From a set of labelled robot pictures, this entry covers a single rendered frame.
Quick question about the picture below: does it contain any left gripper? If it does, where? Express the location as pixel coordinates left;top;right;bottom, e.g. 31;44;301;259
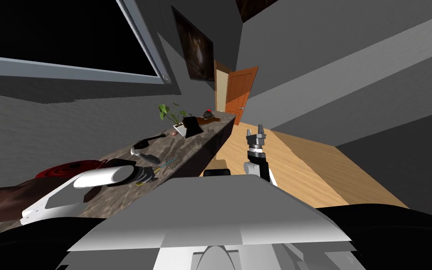
136;166;159;186

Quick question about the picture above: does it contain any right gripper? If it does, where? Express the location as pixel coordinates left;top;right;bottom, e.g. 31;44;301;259
246;124;268;150

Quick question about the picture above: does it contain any grey and white bottle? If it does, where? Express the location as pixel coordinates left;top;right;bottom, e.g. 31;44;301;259
130;147;162;165

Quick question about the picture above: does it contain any yellow and teal pencil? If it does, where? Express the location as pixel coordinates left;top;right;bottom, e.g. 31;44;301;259
136;157;178;187

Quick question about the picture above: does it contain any orange door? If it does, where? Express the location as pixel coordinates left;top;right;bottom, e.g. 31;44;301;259
224;66;260;116

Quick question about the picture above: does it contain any brown object with red top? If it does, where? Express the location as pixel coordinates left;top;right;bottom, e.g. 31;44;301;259
196;108;221;126

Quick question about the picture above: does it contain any dark marble table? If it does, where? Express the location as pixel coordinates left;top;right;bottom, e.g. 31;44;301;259
0;111;237;244

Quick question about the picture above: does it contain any black box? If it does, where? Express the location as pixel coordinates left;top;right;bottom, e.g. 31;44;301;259
182;116;204;139

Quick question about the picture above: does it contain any green plant in white pot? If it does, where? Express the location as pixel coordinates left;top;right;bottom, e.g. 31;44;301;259
158;103;189;137

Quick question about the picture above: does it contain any red bowl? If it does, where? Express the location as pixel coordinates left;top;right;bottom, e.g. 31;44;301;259
35;159;109;180

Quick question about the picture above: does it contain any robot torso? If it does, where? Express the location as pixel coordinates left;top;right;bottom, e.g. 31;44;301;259
56;168;367;270

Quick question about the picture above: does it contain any dark brown picture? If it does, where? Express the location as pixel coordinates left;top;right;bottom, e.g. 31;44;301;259
234;0;279;23

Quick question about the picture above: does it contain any dark picture on wall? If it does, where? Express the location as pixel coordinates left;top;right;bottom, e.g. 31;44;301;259
171;5;216;83

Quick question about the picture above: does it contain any black window with grey frame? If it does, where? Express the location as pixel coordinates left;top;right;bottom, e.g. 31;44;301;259
0;0;173;85

